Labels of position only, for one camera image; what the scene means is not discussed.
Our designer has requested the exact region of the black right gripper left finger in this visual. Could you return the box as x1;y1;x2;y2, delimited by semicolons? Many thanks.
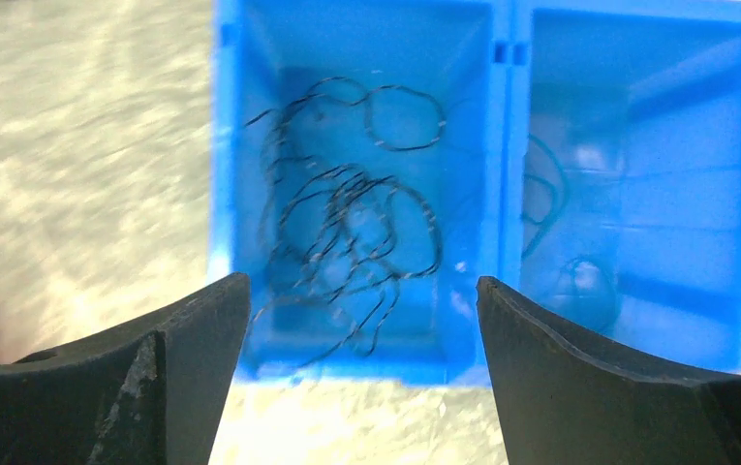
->
0;273;251;464

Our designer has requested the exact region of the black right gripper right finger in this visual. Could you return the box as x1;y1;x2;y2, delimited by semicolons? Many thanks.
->
477;276;741;465

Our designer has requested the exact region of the blue bin right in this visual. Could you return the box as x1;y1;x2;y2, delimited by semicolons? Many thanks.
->
509;1;741;372

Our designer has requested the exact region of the blue bin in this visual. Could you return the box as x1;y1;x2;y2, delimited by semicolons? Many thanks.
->
509;1;741;372
207;1;521;386

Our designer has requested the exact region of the blue bin left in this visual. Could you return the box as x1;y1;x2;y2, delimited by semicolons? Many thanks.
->
207;1;521;386

